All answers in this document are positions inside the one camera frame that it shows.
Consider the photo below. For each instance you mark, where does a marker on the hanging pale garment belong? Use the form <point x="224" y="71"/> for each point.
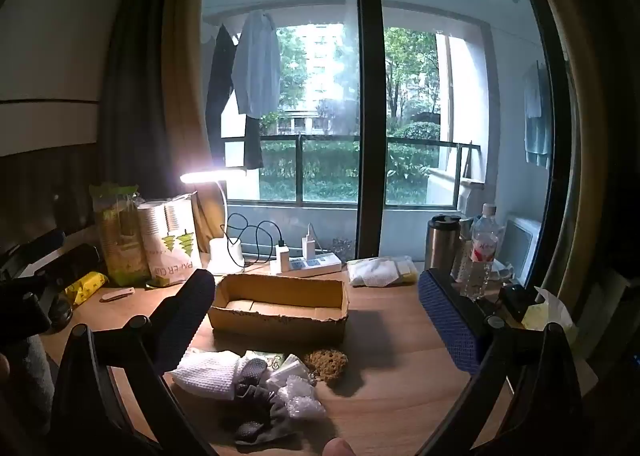
<point x="536" y="120"/>

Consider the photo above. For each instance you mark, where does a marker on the brown sponge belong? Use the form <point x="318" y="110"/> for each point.
<point x="325" y="365"/>

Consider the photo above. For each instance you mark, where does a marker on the packet of white cloths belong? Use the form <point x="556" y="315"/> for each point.
<point x="375" y="272"/>

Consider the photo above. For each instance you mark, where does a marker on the white desk lamp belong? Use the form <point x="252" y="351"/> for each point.
<point x="225" y="256"/>

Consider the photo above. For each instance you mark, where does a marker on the person's right hand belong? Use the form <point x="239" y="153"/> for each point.
<point x="339" y="448"/>

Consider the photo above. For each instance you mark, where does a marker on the hanging dark pants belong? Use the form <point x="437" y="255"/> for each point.
<point x="220" y="85"/>

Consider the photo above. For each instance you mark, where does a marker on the black window frame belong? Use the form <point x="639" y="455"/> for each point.
<point x="367" y="85"/>

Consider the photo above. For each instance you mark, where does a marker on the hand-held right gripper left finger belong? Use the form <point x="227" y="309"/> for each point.
<point x="192" y="311"/>

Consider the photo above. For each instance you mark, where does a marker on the white paper cup pack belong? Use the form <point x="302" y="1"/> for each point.
<point x="170" y="246"/>

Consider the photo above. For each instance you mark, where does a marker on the hanging light blue shirt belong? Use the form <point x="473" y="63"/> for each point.
<point x="257" y="65"/>

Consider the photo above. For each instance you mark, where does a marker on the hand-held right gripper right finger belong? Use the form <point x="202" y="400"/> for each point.
<point x="445" y="321"/>

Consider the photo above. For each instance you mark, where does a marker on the white power strip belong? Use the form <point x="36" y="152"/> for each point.
<point x="315" y="266"/>

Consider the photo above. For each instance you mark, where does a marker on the clear water bottle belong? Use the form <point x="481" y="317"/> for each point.
<point x="480" y="256"/>

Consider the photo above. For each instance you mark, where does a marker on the bubble wrap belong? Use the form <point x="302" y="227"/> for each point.
<point x="302" y="403"/>

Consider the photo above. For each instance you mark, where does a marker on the cardboard box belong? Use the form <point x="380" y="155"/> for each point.
<point x="280" y="323"/>

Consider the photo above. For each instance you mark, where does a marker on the black balcony railing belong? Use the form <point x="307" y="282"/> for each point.
<point x="300" y="170"/>

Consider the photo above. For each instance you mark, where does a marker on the yellow packet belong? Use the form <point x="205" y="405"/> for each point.
<point x="87" y="286"/>

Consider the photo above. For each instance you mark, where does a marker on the grey dotted sock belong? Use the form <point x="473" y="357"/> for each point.
<point x="260" y="416"/>

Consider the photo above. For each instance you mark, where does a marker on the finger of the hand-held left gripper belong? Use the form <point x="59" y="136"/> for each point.
<point x="75" y="263"/>
<point x="35" y="251"/>

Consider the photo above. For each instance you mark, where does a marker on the small black box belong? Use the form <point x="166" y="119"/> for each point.
<point x="515" y="298"/>

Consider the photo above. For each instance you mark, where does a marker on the steel tumbler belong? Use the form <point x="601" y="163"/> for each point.
<point x="440" y="246"/>

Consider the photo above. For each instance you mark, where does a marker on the white waffle towel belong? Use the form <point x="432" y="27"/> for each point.
<point x="210" y="376"/>

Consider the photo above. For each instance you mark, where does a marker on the white pocket knife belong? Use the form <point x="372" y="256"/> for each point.
<point x="117" y="294"/>

